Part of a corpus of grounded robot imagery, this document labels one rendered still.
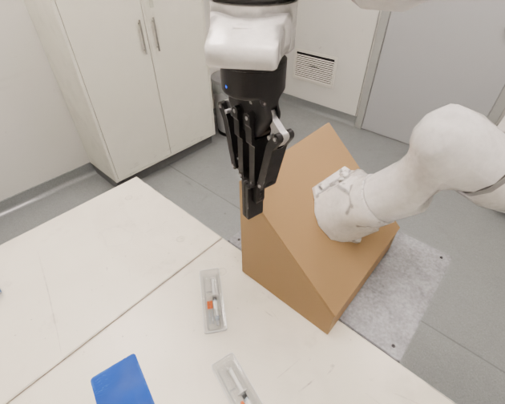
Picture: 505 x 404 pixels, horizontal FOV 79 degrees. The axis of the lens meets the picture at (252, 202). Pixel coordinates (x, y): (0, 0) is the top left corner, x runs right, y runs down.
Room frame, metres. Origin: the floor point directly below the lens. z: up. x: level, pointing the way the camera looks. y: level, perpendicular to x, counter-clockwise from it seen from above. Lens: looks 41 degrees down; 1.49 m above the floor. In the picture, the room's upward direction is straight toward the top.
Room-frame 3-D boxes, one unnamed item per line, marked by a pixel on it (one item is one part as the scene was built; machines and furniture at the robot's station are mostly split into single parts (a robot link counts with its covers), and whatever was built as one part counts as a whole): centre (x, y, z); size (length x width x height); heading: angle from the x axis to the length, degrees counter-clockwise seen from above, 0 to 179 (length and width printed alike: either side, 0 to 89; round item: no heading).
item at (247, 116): (0.35, -0.01, 1.27); 0.04 x 0.01 x 0.11; 127
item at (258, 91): (0.36, 0.00, 1.34); 0.08 x 0.08 x 0.09
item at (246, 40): (0.34, 0.00, 1.42); 0.13 x 0.12 x 0.05; 127
